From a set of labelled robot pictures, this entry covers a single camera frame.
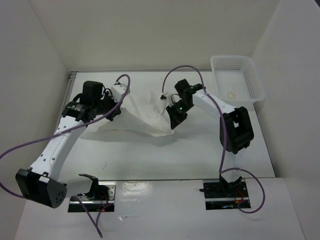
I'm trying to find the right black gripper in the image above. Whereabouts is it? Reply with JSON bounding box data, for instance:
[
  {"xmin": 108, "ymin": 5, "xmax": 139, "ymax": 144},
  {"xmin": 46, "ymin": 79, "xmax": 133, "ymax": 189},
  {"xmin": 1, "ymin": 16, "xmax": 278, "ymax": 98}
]
[{"xmin": 166, "ymin": 99, "xmax": 194, "ymax": 129}]

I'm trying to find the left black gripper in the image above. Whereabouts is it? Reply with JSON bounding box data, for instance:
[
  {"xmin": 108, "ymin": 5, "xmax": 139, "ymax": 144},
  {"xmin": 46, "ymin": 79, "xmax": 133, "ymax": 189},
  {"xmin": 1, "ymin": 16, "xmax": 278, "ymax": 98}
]
[{"xmin": 94, "ymin": 91, "xmax": 123, "ymax": 122}]

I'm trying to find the white pleated skirt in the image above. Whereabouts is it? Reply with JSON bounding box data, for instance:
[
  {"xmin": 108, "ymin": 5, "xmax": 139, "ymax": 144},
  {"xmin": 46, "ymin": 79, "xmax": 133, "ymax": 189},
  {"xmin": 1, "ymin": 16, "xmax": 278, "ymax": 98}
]
[{"xmin": 80, "ymin": 91, "xmax": 175, "ymax": 140}]

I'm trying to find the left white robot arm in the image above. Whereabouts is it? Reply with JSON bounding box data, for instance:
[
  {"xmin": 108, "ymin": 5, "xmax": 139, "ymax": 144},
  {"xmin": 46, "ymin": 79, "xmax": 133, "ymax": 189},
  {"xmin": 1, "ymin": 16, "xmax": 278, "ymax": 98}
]
[{"xmin": 15, "ymin": 81, "xmax": 130, "ymax": 209}]

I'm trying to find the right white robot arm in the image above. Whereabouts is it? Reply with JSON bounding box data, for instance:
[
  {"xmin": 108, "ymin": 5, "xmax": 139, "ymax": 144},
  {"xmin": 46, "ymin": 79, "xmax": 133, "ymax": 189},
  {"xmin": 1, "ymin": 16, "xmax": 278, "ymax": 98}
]
[{"xmin": 165, "ymin": 79, "xmax": 254, "ymax": 197}]

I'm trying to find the yellow rubber band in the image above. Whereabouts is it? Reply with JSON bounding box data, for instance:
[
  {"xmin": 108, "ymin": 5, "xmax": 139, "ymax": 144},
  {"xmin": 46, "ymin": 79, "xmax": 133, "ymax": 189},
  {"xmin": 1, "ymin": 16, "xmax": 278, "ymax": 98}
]
[{"xmin": 227, "ymin": 92, "xmax": 235, "ymax": 99}]

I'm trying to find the white plastic mesh basket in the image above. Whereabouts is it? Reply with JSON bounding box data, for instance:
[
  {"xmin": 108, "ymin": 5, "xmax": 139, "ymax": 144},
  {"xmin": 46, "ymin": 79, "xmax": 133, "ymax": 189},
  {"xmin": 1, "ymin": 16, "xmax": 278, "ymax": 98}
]
[{"xmin": 210, "ymin": 55, "xmax": 266, "ymax": 104}]

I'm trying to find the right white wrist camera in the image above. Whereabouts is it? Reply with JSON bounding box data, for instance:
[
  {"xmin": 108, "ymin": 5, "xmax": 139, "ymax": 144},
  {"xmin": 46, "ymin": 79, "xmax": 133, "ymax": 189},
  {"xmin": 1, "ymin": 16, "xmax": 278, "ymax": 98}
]
[{"xmin": 160, "ymin": 93, "xmax": 174, "ymax": 105}]

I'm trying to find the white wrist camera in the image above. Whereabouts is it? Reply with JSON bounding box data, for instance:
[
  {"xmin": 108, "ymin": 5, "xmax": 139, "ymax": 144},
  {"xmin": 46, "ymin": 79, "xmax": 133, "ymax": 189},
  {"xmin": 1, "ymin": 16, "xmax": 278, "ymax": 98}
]
[
  {"xmin": 110, "ymin": 82, "xmax": 130, "ymax": 102},
  {"xmin": 160, "ymin": 93, "xmax": 174, "ymax": 105}
]

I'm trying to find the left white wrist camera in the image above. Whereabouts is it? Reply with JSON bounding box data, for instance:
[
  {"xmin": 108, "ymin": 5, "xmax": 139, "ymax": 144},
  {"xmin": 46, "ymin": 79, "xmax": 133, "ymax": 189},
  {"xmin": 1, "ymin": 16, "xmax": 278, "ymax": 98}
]
[{"xmin": 110, "ymin": 82, "xmax": 130, "ymax": 102}]

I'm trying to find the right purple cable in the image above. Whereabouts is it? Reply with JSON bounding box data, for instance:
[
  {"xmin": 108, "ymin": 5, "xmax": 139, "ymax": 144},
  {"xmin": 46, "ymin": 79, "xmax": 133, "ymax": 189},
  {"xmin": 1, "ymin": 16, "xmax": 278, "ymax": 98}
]
[{"xmin": 160, "ymin": 65, "xmax": 266, "ymax": 215}]

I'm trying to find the purple cable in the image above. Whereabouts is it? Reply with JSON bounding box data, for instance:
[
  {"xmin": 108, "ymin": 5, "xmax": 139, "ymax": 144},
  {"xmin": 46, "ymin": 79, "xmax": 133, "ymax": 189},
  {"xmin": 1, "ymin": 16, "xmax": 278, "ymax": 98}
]
[
  {"xmin": 160, "ymin": 65, "xmax": 266, "ymax": 215},
  {"xmin": 0, "ymin": 74, "xmax": 132, "ymax": 238}
]

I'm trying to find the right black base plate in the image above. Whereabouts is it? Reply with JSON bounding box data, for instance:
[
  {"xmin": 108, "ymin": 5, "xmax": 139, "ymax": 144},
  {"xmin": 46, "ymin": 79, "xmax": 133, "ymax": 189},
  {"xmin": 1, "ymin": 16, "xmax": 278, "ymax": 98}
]
[{"xmin": 199, "ymin": 180, "xmax": 251, "ymax": 210}]

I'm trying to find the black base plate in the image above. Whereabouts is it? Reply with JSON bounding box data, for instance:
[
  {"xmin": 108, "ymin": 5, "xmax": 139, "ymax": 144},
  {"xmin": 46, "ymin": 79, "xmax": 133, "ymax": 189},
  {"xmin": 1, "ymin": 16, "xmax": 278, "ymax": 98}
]
[
  {"xmin": 199, "ymin": 180, "xmax": 251, "ymax": 210},
  {"xmin": 68, "ymin": 181, "xmax": 117, "ymax": 213}
]

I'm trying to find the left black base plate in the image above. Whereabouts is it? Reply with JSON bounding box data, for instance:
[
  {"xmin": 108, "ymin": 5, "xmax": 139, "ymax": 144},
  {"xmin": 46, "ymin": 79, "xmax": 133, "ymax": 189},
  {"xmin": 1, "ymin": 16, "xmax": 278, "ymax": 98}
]
[{"xmin": 68, "ymin": 181, "xmax": 117, "ymax": 213}]

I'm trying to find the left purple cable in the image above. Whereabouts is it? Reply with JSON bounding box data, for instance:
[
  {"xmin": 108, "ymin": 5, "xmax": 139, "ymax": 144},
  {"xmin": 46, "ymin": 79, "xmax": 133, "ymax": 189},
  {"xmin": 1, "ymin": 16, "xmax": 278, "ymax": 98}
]
[{"xmin": 0, "ymin": 74, "xmax": 132, "ymax": 238}]

